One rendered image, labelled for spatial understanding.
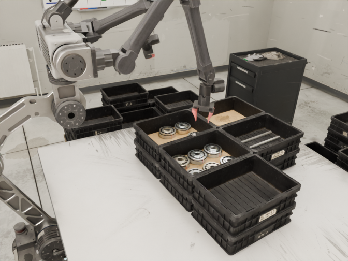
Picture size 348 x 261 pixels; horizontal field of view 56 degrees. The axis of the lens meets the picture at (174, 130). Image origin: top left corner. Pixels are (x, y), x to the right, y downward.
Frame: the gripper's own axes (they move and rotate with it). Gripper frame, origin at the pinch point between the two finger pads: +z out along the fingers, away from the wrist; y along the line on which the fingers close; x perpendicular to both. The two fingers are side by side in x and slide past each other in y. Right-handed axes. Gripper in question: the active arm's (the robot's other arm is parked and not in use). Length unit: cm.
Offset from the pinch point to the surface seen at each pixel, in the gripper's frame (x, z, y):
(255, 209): 44, 13, -29
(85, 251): 62, 38, 38
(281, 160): -15, 26, -46
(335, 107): -284, 102, -145
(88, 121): -80, 60, 106
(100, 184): 19, 38, 50
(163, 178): 11.3, 32.9, 16.5
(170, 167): 17.2, 20.2, 11.9
